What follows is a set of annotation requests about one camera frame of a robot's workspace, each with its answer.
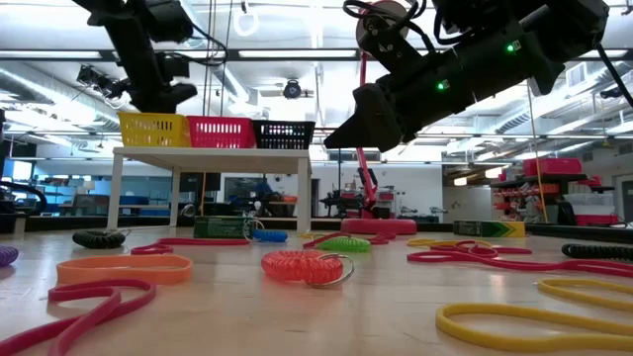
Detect black ceiling dome camera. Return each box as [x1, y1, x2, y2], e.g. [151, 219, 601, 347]
[282, 78, 304, 101]

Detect black coil wrist keychain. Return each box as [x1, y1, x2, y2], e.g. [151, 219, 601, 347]
[561, 242, 633, 262]
[71, 227, 134, 250]

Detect background robot station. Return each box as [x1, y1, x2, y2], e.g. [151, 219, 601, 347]
[318, 167, 397, 220]

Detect black ceiling fixture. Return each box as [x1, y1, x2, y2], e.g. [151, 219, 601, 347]
[598, 83, 627, 100]

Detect black storage rack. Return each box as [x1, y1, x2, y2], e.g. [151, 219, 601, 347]
[489, 172, 619, 228]

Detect white storage bins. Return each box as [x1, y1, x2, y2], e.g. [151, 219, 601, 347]
[563, 192, 614, 217]

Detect yellow plastic basket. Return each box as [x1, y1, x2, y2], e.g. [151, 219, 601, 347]
[117, 111, 193, 148]

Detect blue coil wrist keychain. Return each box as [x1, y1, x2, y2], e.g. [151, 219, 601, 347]
[242, 219, 289, 244]

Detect purple coil wrist keychain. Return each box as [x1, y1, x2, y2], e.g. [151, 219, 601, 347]
[0, 245, 20, 269]

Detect yellow green crayon box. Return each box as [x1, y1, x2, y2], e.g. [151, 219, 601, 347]
[192, 215, 256, 240]
[452, 220, 527, 239]

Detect red storage bin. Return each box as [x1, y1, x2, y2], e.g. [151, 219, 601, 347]
[576, 214, 620, 227]
[522, 157, 584, 178]

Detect ceiling air vent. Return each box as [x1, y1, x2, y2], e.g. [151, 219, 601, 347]
[565, 61, 590, 89]

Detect orange coil wrist keychain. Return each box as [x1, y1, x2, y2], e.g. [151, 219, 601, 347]
[260, 247, 356, 291]

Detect red plastic basket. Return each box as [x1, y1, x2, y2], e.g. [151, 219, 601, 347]
[185, 115, 257, 149]

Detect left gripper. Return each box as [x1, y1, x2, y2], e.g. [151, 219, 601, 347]
[123, 46, 199, 115]

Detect black background monitor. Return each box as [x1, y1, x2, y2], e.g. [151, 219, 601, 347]
[177, 171, 222, 194]

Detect green coil wrist keychain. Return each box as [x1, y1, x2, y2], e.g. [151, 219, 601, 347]
[316, 235, 372, 254]

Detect orange rubber band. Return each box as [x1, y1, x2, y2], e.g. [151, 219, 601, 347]
[55, 253, 195, 287]

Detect red rubber band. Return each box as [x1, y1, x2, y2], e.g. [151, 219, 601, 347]
[368, 230, 398, 246]
[428, 238, 534, 260]
[130, 236, 252, 256]
[301, 230, 347, 250]
[0, 277, 158, 356]
[406, 249, 633, 279]

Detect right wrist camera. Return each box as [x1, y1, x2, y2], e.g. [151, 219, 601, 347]
[355, 0, 426, 65]

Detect red desk lamp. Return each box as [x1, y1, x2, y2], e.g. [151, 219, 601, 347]
[339, 0, 419, 236]

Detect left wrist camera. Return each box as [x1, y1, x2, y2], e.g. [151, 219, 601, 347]
[157, 51, 192, 83]

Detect person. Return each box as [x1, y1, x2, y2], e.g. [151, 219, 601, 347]
[225, 178, 278, 218]

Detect yellow hanging cable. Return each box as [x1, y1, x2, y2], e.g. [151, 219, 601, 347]
[524, 81, 550, 223]

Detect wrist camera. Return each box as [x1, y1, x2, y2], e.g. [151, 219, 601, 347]
[157, 51, 192, 83]
[355, 0, 426, 65]

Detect blue storage shelving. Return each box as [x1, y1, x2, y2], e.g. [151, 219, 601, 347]
[9, 170, 118, 219]

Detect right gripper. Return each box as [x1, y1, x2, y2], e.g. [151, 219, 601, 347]
[323, 42, 496, 152]

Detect black plastic basket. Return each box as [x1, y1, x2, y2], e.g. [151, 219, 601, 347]
[251, 120, 317, 150]

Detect white perforated metal riser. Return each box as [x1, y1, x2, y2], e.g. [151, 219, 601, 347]
[107, 145, 314, 235]

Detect white ring light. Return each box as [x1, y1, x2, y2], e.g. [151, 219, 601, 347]
[232, 8, 260, 39]

